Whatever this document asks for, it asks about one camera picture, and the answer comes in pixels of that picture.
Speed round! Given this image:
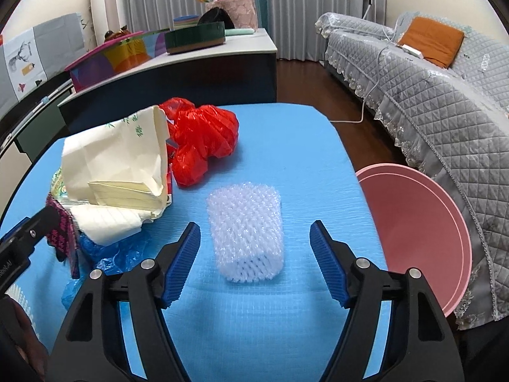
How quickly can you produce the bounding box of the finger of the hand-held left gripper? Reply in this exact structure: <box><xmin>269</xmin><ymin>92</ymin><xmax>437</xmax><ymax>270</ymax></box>
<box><xmin>0</xmin><ymin>206</ymin><xmax>60</xmax><ymax>252</ymax></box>

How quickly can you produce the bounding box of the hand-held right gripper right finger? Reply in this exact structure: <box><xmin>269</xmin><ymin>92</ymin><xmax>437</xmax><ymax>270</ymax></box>
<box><xmin>309</xmin><ymin>220</ymin><xmax>466</xmax><ymax>382</ymax></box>

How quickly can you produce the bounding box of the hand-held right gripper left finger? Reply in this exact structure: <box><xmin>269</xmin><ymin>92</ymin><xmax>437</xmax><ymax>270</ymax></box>
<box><xmin>48</xmin><ymin>222</ymin><xmax>201</xmax><ymax>382</ymax></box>

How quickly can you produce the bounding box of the dark pink patterned packet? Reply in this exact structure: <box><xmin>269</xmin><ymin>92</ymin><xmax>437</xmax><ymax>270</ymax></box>
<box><xmin>45</xmin><ymin>195</ymin><xmax>82</xmax><ymax>279</ymax></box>

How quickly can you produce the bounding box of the white foam net sleeve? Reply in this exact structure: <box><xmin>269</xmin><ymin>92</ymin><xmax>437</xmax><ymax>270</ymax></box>
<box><xmin>206</xmin><ymin>182</ymin><xmax>285</xmax><ymax>285</ymax></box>

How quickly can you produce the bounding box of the pink plastic basin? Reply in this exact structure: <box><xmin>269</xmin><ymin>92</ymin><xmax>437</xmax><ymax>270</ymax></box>
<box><xmin>354</xmin><ymin>164</ymin><xmax>474</xmax><ymax>318</ymax></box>

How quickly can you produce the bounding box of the red plastic bag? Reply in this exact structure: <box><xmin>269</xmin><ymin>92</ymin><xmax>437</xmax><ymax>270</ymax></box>
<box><xmin>159</xmin><ymin>97</ymin><xmax>240</xmax><ymax>187</ymax></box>

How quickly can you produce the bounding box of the person's left hand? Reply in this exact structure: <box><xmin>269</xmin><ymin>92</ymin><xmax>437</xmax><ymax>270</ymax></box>
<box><xmin>0</xmin><ymin>296</ymin><xmax>48</xmax><ymax>382</ymax></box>

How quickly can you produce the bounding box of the white patterned cloth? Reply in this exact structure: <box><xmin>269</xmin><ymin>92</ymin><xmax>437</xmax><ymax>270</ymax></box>
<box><xmin>6</xmin><ymin>284</ymin><xmax>33</xmax><ymax>307</ymax></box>

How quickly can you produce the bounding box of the blue plastic bag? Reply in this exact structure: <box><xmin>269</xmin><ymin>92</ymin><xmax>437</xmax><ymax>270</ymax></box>
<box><xmin>61</xmin><ymin>229</ymin><xmax>154</xmax><ymax>311</ymax></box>

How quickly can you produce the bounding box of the television cabinet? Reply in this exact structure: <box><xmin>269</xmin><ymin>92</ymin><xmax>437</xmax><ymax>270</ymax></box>
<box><xmin>0</xmin><ymin>80</ymin><xmax>74</xmax><ymax>164</ymax></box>

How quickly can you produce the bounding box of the cream paper bag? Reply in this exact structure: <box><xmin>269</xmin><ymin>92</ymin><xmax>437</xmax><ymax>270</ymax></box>
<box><xmin>61</xmin><ymin>105</ymin><xmax>174</xmax><ymax>223</ymax></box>

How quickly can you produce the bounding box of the blue table mat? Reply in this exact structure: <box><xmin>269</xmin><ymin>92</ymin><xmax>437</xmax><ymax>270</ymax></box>
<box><xmin>0</xmin><ymin>103</ymin><xmax>392</xmax><ymax>382</ymax></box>

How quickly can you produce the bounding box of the white rod with blue knob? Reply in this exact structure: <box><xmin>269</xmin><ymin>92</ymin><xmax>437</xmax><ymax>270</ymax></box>
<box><xmin>6</xmin><ymin>83</ymin><xmax>72</xmax><ymax>138</ymax></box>

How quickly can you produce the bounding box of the grey covered television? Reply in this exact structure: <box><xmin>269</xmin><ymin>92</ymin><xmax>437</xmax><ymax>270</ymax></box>
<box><xmin>0</xmin><ymin>13</ymin><xmax>86</xmax><ymax>106</ymax></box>

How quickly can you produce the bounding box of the grey quilted sofa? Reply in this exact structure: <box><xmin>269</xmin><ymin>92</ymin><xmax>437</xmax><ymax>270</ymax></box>
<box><xmin>315</xmin><ymin>11</ymin><xmax>509</xmax><ymax>331</ymax></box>

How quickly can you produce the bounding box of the colourful box with pink lid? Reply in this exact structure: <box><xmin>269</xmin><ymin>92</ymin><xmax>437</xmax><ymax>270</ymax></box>
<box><xmin>65</xmin><ymin>31</ymin><xmax>170</xmax><ymax>92</ymax></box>

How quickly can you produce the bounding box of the white top coffee table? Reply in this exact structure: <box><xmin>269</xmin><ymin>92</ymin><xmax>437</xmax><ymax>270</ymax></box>
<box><xmin>58</xmin><ymin>28</ymin><xmax>279</xmax><ymax>136</ymax></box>

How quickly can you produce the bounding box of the dark green round bowl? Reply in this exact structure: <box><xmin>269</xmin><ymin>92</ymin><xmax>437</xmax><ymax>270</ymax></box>
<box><xmin>164</xmin><ymin>22</ymin><xmax>227</xmax><ymax>55</ymax></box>

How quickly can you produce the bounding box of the orange cushion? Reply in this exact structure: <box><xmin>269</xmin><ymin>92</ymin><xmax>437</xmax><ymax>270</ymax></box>
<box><xmin>397</xmin><ymin>17</ymin><xmax>466</xmax><ymax>69</ymax></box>

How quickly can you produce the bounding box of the black hat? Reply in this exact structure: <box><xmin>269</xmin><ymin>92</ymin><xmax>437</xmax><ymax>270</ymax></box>
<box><xmin>198</xmin><ymin>8</ymin><xmax>236</xmax><ymax>30</ymax></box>

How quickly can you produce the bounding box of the white power cable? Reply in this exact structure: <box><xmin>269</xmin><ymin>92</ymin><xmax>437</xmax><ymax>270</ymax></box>
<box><xmin>328</xmin><ymin>28</ymin><xmax>402</xmax><ymax>125</ymax></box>

